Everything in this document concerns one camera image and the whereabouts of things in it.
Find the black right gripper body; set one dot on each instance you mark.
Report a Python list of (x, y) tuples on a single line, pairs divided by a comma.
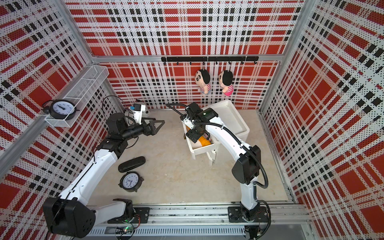
[(195, 133)]

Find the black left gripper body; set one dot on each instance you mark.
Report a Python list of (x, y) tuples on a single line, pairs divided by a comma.
[(146, 131)]

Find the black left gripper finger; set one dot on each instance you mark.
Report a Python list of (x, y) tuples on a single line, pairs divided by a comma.
[(153, 130), (154, 122)]

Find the orange microphone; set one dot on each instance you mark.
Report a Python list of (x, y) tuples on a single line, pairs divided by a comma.
[(203, 141)]

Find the white top drawer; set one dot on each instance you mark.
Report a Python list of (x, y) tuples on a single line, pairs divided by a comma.
[(209, 151)]

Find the black glasses case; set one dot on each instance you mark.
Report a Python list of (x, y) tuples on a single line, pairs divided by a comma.
[(131, 164)]

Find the black alarm clock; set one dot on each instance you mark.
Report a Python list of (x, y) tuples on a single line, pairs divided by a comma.
[(131, 182), (60, 109)]

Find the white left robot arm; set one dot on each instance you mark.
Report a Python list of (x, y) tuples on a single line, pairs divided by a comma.
[(68, 214)]

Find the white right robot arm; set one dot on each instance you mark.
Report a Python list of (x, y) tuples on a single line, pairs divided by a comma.
[(247, 170)]

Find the white plastic drawer cabinet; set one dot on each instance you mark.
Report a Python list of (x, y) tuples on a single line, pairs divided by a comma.
[(231, 118)]

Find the grey white husky plush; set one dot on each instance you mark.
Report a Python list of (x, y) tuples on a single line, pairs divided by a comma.
[(145, 111)]

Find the blue-shorts plush doll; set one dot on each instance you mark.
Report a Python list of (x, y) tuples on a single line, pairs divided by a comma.
[(203, 81)]

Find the pink-dressed plush doll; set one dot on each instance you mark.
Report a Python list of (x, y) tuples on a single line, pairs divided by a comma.
[(226, 79)]

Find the black alarm clock in basket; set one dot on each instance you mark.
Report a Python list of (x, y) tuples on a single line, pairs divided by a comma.
[(60, 109)]

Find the green circuit board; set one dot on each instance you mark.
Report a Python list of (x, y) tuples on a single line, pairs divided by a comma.
[(121, 230)]

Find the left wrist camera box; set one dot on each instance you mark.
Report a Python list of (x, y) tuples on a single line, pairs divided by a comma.
[(137, 114)]

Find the white wire wall basket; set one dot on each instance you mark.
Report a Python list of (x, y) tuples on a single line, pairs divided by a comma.
[(81, 93)]

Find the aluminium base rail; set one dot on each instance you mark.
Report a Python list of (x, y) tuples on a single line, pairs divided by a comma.
[(211, 220)]

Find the black wall hook rail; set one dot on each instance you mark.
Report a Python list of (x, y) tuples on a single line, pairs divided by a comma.
[(215, 59)]

